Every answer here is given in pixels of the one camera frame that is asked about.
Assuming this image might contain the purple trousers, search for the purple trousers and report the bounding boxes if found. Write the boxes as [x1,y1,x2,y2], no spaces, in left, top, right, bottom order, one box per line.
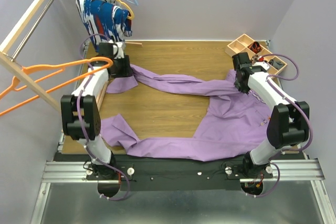
[101,65,271,162]

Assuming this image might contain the orange plastic hanger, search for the orange plastic hanger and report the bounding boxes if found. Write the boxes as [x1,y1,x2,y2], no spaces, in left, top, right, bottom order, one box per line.
[0,56,114,117]

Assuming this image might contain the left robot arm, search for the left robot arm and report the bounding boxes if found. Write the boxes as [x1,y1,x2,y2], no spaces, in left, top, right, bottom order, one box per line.
[60,41,132,179]

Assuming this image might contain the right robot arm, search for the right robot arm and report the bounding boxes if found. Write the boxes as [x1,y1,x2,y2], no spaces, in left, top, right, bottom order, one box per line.
[232,52,313,178]

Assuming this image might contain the wooden compartment tray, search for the wooden compartment tray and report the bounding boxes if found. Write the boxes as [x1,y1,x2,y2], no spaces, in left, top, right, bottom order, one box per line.
[225,34,287,74]

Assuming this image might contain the red black rolled item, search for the red black rolled item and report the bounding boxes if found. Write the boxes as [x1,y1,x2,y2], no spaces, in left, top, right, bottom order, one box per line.
[248,41,262,54]

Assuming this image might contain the grey rolled item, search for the grey rolled item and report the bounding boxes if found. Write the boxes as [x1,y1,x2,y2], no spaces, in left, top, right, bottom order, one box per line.
[269,59,285,70]

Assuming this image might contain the blue white patterned garment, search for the blue white patterned garment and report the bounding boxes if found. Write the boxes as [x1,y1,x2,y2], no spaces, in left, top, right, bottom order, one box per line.
[75,0,132,51]

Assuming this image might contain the metal hanging rod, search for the metal hanging rod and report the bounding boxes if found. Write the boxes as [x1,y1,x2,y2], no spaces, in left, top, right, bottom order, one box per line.
[1,0,55,62]

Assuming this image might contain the wooden clothes rack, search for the wooden clothes rack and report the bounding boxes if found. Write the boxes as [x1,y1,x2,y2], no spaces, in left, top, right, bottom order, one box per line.
[0,0,144,112]

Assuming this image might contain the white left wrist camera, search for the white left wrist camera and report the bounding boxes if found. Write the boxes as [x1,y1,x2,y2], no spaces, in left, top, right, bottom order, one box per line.
[108,40,125,59]

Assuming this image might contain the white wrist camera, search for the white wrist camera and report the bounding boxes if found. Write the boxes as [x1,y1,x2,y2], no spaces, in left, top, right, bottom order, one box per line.
[108,40,125,59]
[252,55,269,70]

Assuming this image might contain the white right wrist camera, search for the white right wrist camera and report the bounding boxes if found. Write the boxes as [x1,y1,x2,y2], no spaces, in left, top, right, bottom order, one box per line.
[252,55,269,70]

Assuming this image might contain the black mounting base plate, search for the black mounting base plate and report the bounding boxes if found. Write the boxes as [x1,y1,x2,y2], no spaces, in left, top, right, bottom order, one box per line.
[54,153,274,192]

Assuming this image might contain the aluminium rail frame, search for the aluminium rail frame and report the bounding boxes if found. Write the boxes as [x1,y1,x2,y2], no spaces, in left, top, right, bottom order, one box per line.
[28,40,336,224]

